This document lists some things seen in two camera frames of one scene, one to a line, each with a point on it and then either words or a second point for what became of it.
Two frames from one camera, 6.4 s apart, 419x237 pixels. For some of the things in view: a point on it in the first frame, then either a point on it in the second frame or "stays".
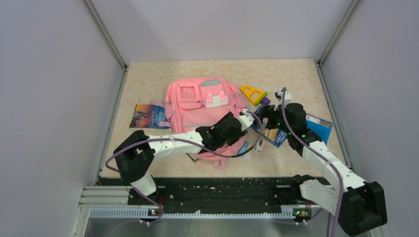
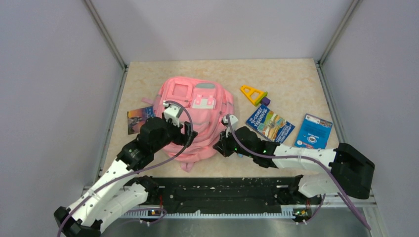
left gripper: [238, 134] → [182, 138]
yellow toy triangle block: [262, 94] stays
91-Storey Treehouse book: [274, 136] stays
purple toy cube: [265, 100] stays
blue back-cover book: [320, 126] stays
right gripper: [269, 112] → [222, 145]
